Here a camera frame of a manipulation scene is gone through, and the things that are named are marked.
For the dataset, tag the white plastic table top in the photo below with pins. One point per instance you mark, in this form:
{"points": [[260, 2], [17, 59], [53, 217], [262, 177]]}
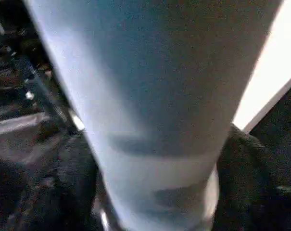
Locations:
{"points": [[268, 72]]}

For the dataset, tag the white plastic table leg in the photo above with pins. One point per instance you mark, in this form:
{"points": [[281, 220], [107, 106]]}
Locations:
{"points": [[155, 84]]}

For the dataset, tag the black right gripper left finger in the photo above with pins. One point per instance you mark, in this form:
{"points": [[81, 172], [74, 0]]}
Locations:
{"points": [[58, 187]]}

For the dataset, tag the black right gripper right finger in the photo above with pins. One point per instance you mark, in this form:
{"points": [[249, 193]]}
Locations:
{"points": [[260, 187]]}

